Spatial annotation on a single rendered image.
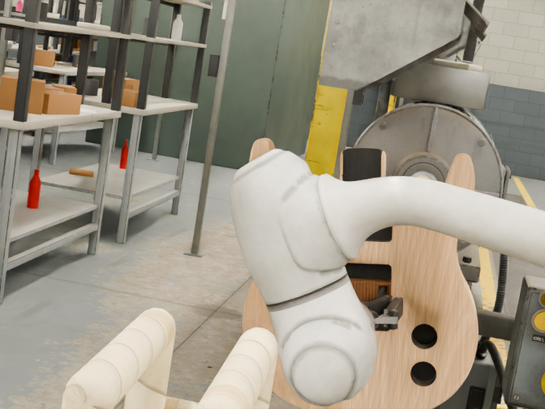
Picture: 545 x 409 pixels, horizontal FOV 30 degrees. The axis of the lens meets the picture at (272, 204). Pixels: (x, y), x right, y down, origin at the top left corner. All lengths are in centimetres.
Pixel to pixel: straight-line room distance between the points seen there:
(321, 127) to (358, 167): 738
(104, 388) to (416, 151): 107
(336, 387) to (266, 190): 23
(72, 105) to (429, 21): 435
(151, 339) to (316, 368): 39
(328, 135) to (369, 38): 753
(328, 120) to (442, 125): 724
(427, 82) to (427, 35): 34
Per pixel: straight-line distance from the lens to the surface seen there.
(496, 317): 178
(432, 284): 151
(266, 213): 112
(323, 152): 890
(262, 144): 151
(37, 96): 535
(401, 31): 136
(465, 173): 149
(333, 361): 110
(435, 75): 169
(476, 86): 169
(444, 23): 136
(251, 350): 73
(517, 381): 170
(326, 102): 887
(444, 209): 111
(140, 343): 72
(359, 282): 151
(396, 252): 150
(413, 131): 165
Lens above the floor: 143
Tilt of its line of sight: 9 degrees down
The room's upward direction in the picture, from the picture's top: 9 degrees clockwise
